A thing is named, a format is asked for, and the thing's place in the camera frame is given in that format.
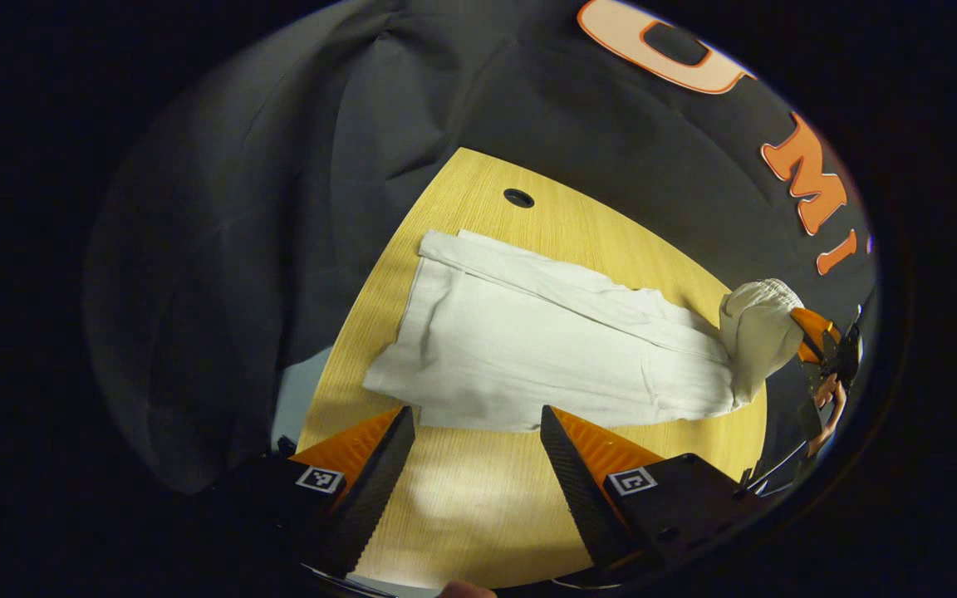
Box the black backdrop cloth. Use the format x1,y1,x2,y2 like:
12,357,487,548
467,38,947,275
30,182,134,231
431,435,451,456
84,0,878,499

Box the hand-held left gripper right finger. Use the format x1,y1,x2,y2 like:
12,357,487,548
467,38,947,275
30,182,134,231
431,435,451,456
539,405,772,576

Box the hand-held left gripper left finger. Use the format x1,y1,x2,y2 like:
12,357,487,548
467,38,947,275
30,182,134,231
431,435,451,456
217,405,417,579

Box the white jeans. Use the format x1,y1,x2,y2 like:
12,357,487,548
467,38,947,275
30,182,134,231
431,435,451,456
362,229,806,433

